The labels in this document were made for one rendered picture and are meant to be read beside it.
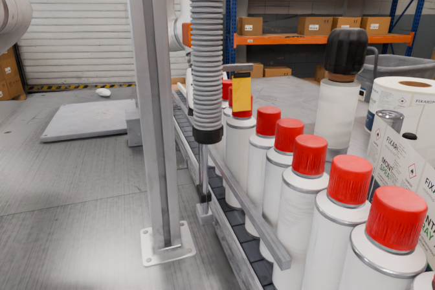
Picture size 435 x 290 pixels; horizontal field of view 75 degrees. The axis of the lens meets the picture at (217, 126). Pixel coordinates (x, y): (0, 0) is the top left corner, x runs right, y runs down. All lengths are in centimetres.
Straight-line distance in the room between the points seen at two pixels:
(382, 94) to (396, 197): 67
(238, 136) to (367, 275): 27
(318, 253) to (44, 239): 48
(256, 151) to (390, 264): 21
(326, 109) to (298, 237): 40
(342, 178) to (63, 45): 501
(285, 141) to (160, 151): 19
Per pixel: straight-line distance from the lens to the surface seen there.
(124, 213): 63
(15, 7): 84
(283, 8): 515
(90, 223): 63
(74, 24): 504
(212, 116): 29
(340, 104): 68
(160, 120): 41
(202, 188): 46
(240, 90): 43
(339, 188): 27
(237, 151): 47
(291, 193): 31
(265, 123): 38
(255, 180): 41
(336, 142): 71
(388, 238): 24
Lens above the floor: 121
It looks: 22 degrees down
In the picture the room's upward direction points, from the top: straight up
